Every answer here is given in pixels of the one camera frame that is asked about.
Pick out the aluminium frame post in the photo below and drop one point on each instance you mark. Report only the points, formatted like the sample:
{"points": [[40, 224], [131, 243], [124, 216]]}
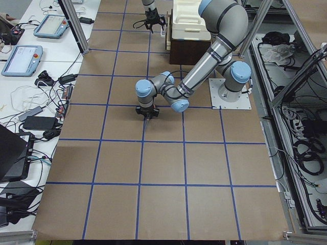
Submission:
{"points": [[75, 26]]}

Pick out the dark wooden drawer cabinet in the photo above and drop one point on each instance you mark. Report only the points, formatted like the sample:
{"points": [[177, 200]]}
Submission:
{"points": [[186, 52]]}

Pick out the black power adapter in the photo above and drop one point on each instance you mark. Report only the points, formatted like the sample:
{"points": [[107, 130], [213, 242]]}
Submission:
{"points": [[39, 123]]}

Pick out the lower blue teach pendant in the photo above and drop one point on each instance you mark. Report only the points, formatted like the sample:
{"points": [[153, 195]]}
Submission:
{"points": [[23, 61]]}

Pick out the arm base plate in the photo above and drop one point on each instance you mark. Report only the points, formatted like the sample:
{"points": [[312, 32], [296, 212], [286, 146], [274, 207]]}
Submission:
{"points": [[221, 98]]}

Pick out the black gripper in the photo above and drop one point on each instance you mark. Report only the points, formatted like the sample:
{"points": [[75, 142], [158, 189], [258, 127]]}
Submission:
{"points": [[151, 15], [147, 111]]}

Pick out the blue teach pendant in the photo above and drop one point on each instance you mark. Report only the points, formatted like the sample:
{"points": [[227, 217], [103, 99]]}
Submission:
{"points": [[23, 61], [52, 26]]}

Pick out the wooden drawer with white handle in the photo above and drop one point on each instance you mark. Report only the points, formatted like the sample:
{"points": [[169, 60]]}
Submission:
{"points": [[166, 34]]}

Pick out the black laptop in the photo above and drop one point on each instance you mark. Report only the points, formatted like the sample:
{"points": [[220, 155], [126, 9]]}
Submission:
{"points": [[16, 148]]}

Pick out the upper blue teach pendant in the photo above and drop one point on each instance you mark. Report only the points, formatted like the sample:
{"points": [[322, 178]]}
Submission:
{"points": [[52, 26]]}

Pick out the grey orange scissors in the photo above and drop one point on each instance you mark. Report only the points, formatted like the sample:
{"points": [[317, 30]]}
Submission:
{"points": [[146, 122]]}

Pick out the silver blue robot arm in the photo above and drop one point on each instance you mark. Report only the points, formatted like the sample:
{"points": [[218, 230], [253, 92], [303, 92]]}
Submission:
{"points": [[150, 4], [227, 21]]}

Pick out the crumpled white cloth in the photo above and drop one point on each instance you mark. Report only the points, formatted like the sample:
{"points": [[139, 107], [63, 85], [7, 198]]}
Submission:
{"points": [[279, 54]]}

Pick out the cream plastic tray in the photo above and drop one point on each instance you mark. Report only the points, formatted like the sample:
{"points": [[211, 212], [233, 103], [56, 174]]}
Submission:
{"points": [[187, 23]]}

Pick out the grey usb hub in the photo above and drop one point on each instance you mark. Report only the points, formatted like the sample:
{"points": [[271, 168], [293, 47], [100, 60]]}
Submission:
{"points": [[31, 112]]}

